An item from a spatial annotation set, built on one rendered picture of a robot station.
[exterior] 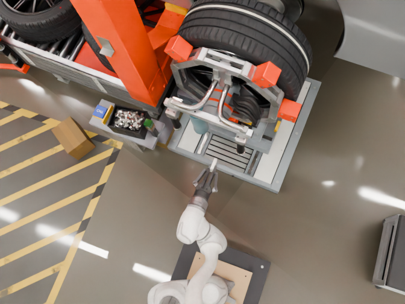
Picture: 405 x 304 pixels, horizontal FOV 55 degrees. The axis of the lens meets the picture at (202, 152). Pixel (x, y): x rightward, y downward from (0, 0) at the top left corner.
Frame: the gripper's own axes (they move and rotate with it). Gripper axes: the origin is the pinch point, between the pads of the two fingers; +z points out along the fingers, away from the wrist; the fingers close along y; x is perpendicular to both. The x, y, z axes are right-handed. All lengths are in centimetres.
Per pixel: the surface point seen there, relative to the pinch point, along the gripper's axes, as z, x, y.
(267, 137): 52, 38, -20
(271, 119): 25.3, -15.7, -20.7
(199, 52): 22, -51, 15
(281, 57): 31, -51, -18
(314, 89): 99, 35, -40
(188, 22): 39, -50, 26
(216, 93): 20.6, -29.3, 6.4
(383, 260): 4, 55, -104
